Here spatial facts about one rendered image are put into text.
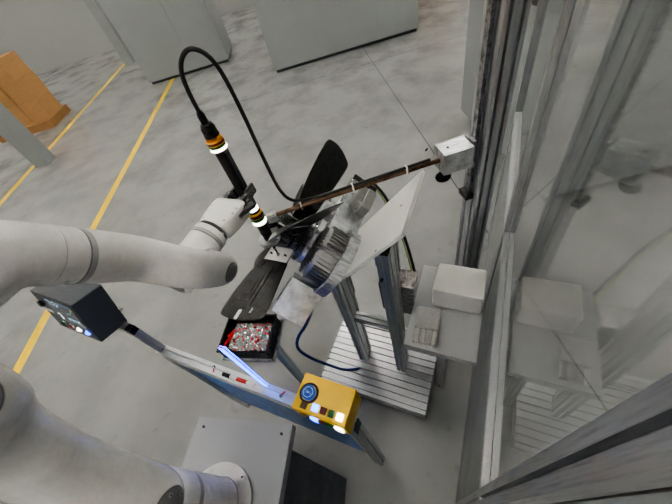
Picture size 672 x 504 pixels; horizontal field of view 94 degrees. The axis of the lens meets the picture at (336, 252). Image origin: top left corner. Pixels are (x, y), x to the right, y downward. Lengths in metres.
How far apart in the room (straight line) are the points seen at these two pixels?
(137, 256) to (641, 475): 0.65
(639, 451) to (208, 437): 1.06
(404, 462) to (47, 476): 1.60
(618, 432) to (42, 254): 0.61
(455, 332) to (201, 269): 0.87
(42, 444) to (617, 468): 0.61
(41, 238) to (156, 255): 0.18
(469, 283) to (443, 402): 0.98
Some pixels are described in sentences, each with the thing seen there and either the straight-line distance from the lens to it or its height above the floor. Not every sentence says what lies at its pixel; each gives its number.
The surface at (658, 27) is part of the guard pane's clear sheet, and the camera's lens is 0.43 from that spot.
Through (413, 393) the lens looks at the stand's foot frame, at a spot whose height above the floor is 0.08.
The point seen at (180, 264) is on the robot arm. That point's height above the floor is 1.55.
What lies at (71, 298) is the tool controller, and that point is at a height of 1.25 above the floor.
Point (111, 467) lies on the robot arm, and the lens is 0.69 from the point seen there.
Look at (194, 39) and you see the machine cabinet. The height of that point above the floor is 0.54.
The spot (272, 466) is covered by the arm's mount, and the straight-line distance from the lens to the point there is 1.07.
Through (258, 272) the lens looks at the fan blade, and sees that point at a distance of 1.08.
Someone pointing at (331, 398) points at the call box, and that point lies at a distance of 0.94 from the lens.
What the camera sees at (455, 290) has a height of 0.97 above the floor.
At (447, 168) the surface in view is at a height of 1.34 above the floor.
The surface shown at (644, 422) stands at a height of 1.72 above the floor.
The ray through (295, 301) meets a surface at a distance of 1.18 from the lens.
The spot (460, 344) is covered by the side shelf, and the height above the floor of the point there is 0.86.
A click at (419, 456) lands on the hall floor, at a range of 1.97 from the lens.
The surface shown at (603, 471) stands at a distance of 0.31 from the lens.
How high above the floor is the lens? 1.95
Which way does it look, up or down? 48 degrees down
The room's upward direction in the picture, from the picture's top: 19 degrees counter-clockwise
